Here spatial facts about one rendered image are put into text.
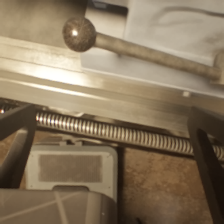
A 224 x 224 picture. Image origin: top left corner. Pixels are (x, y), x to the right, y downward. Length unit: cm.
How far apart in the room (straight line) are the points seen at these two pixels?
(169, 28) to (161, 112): 25
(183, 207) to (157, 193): 22
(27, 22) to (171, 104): 48
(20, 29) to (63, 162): 73
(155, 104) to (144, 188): 106
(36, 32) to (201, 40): 49
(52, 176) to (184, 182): 90
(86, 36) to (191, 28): 13
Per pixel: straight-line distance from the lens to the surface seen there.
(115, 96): 48
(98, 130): 61
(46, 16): 67
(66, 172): 117
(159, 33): 29
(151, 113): 49
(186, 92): 43
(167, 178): 150
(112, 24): 36
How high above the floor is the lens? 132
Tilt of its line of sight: 85 degrees down
